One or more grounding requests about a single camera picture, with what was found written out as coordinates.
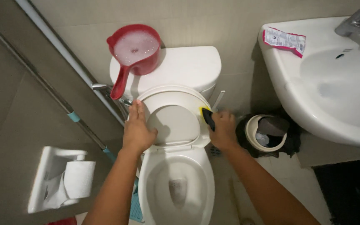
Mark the person's left hand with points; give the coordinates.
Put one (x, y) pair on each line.
(136, 131)

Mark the person's right hand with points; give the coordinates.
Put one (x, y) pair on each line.
(223, 132)

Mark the person's right fingers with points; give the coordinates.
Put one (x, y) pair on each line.
(222, 115)

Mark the yellow and black scrub sponge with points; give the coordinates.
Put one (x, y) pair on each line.
(208, 117)

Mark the white toilet seat lid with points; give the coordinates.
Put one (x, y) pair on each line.
(173, 115)

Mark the floor drain grate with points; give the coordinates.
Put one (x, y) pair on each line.
(215, 151)

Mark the white trash bin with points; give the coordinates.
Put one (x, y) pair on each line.
(266, 134)

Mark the black bin liner bag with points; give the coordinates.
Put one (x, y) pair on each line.
(292, 140)

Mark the white toilet bowl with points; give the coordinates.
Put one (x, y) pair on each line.
(177, 187)

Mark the pink and white sachet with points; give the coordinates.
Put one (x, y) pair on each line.
(284, 40)

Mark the red water dipper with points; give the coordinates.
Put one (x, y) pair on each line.
(136, 53)

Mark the white wash basin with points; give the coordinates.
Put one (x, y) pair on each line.
(323, 81)

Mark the chrome bidet sprayer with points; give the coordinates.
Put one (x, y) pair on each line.
(111, 92)

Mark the white toilet paper roll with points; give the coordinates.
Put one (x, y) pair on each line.
(78, 179)

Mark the chrome basin faucet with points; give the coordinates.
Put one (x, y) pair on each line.
(356, 25)

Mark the white toilet paper holder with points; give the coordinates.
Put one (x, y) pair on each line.
(47, 178)

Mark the red plastic container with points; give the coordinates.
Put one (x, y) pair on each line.
(62, 221)

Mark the white wall pipe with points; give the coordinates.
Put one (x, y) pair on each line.
(70, 59)

